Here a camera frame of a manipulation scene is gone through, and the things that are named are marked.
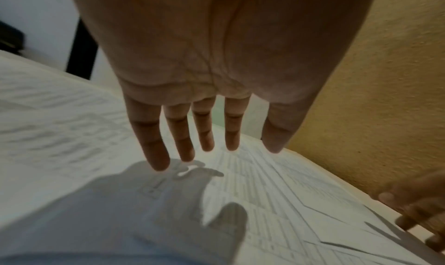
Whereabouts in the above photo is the white printed sheet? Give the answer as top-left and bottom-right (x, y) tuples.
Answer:
(0, 49), (445, 265)

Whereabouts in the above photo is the black box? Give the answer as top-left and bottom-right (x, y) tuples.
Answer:
(0, 20), (27, 52)

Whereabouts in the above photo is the black post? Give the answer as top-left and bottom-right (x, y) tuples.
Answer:
(65, 18), (99, 81)

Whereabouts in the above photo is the person's right hand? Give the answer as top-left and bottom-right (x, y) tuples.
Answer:
(377, 170), (445, 254)

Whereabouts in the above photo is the person's left hand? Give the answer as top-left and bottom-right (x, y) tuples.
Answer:
(65, 0), (380, 172)

